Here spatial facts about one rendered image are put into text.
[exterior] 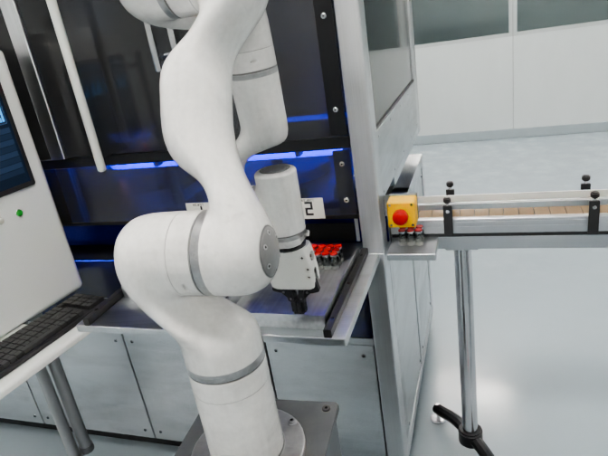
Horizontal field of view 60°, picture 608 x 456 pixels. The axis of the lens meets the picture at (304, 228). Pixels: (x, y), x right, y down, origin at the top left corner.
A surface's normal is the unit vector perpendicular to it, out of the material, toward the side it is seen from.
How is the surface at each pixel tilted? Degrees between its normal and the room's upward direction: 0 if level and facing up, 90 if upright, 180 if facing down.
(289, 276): 94
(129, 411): 90
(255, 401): 90
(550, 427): 0
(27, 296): 90
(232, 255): 74
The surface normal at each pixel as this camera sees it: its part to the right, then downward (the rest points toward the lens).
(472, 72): -0.29, 0.40
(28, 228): 0.89, 0.04
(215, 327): 0.16, -0.69
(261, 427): 0.69, 0.17
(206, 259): -0.29, 0.07
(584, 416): -0.14, -0.92
